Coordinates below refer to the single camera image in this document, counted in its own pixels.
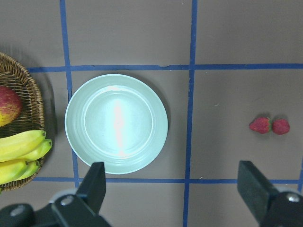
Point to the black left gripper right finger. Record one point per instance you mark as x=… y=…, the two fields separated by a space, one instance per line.
x=255 y=189

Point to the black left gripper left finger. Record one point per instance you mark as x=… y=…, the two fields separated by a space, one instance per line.
x=92 y=189

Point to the red strawberry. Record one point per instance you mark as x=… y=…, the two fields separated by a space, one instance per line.
x=280 y=127
x=261 y=125

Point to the light green plate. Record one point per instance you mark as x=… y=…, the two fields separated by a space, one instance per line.
x=118 y=120

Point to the yellow banana bunch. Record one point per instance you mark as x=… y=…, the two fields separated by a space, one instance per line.
x=18 y=152

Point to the red yellow apple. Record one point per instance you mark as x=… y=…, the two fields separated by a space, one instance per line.
x=10 y=105

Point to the brown wicker basket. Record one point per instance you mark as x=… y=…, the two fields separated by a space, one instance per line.
x=15 y=76

